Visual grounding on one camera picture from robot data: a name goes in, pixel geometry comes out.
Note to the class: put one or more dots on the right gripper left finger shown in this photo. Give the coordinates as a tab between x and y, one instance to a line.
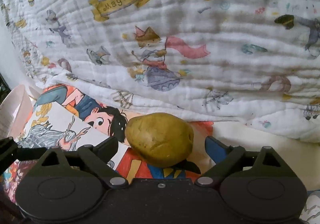
90	159

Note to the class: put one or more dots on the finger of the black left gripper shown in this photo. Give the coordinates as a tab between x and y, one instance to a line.
11	151

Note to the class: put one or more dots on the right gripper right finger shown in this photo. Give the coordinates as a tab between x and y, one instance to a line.
229	160

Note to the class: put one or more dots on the yellow-green mango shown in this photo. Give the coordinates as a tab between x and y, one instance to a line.
160	139

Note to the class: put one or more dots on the colourful anime drawing mat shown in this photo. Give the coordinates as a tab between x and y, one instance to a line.
52	124

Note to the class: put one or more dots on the white cartoon print blanket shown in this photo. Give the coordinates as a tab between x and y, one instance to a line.
252	61

